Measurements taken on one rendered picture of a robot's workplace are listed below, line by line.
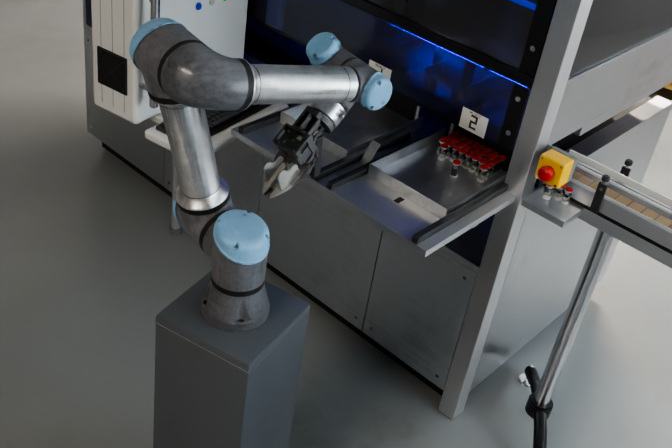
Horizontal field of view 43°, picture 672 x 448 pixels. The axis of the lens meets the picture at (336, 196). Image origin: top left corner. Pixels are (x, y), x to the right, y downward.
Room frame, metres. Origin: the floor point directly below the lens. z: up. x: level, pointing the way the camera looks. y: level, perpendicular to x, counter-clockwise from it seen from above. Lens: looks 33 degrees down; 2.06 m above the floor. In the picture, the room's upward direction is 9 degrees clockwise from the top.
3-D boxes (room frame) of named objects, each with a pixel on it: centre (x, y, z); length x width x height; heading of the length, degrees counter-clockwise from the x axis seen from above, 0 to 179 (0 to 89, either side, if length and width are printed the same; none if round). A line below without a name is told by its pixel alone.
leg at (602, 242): (1.94, -0.75, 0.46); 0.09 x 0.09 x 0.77; 52
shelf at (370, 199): (2.03, -0.10, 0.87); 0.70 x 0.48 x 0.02; 52
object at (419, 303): (2.96, 0.02, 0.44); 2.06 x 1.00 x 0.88; 52
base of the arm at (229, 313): (1.42, 0.18, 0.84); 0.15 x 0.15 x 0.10
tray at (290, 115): (2.19, -0.01, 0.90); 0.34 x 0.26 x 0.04; 142
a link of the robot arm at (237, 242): (1.42, 0.19, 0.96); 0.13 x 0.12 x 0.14; 42
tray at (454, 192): (1.98, -0.28, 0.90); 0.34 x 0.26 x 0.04; 142
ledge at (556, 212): (1.94, -0.59, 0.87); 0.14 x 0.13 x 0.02; 142
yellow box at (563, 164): (1.92, -0.55, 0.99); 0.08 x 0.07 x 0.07; 142
